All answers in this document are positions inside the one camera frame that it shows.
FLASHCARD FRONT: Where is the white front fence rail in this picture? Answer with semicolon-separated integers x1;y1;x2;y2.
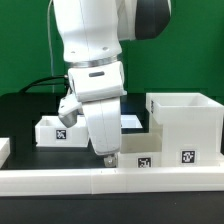
0;166;224;197

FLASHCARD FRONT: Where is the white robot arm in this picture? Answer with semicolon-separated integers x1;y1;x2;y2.
53;0;171;167

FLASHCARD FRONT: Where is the white drawer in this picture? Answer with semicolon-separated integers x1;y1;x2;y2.
117;133;162;168
35;116;89;148

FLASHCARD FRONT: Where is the white fence rail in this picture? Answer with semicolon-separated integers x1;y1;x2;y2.
0;138;10;168
0;166;224;197

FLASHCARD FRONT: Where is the paper sheet with markers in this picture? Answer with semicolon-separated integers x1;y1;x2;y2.
121;115;142;129

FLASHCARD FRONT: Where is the white left fence rail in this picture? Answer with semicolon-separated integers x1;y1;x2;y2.
0;138;10;168

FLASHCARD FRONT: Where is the white cable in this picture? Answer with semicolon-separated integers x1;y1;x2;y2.
46;0;56;94

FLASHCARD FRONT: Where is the white drawer cabinet box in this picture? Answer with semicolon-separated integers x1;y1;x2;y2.
146;93;224;167

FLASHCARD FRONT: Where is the black cable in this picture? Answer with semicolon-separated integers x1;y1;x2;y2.
18;75;69;94

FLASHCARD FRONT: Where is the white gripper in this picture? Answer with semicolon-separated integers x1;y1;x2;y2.
58;61;125;167

